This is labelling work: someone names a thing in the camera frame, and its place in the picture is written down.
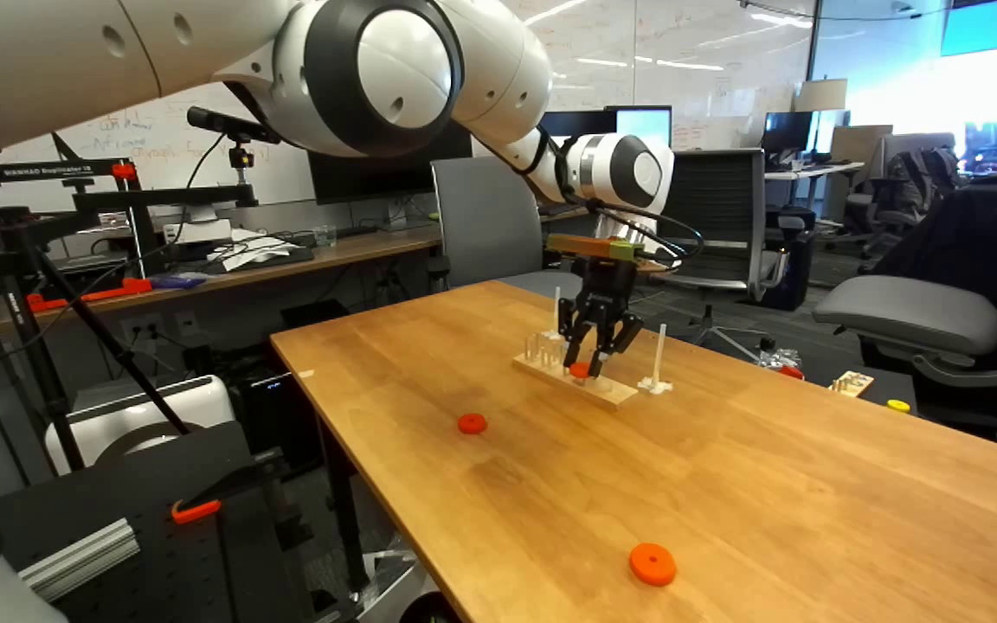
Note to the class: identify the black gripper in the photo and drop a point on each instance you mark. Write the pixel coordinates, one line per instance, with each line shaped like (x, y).
(603, 306)

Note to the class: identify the orange disc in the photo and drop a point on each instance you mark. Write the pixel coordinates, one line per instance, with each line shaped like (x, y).
(580, 372)
(470, 423)
(650, 566)

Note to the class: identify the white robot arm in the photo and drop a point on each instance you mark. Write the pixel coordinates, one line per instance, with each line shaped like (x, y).
(335, 79)

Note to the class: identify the wooden peg board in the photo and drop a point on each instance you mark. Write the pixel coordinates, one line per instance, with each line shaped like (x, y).
(552, 367)

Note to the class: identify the grey chair at desk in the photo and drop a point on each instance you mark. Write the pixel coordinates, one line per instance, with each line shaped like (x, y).
(488, 226)

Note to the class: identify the black mesh office chair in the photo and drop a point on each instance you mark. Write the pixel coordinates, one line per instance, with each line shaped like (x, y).
(718, 211)

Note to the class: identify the grey office chair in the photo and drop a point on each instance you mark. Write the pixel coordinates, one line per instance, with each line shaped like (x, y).
(945, 335)

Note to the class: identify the wrist camera wooden mount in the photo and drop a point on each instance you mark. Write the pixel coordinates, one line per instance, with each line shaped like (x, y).
(619, 251)

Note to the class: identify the black camera tripod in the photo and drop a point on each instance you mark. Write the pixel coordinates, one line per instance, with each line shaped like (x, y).
(102, 185)

